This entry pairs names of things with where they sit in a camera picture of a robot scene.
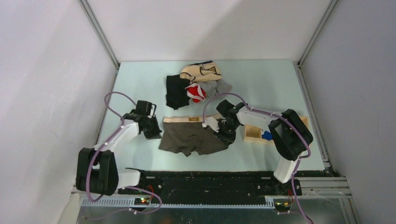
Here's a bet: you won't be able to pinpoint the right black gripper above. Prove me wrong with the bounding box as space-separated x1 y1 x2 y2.
213 121 239 147

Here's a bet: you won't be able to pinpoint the brown boxer briefs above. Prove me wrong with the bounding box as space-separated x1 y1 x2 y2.
159 116 228 157

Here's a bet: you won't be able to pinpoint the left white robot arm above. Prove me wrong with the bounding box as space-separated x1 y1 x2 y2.
76 100 162 196

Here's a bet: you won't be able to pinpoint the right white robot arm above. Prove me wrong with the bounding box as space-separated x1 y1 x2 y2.
203 100 313 195

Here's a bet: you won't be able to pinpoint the rolled blue underwear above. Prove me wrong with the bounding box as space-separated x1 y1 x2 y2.
261 131 273 141

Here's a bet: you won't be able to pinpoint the grey striped underwear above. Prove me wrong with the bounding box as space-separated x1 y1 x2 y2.
200 80 232 98

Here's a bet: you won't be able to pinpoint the red white underwear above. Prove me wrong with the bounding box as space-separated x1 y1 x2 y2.
185 83 206 103

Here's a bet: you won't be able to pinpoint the beige underwear black trim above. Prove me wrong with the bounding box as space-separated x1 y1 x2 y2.
180 61 222 83

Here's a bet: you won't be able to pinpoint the wooden compartment box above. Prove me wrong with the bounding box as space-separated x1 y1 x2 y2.
243 116 310 146

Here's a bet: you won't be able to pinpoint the left circuit board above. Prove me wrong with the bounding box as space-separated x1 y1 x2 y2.
134 197 151 206

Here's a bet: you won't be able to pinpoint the circuit board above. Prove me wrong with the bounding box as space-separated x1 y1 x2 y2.
274 201 293 213
134 197 151 206

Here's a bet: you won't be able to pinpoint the right circuit board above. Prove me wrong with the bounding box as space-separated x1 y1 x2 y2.
274 201 293 213

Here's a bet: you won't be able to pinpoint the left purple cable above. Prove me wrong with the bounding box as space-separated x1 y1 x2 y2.
85 91 163 215

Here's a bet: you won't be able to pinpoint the aluminium frame rail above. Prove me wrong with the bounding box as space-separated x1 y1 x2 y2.
77 172 360 224

